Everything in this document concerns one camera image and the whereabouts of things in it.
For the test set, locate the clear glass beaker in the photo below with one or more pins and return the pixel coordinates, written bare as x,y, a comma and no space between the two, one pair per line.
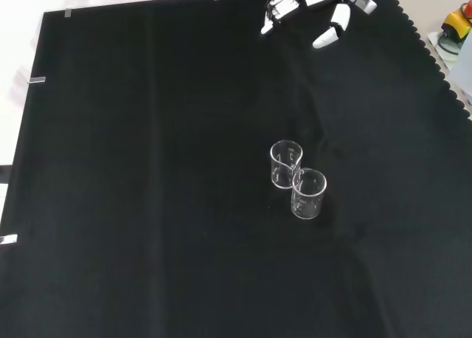
281,169
306,206

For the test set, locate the black bench cloth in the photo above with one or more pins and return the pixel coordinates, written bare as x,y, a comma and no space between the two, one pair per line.
147,168

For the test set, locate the yellow stop button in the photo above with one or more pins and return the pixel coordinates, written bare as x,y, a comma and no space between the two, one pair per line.
457,21

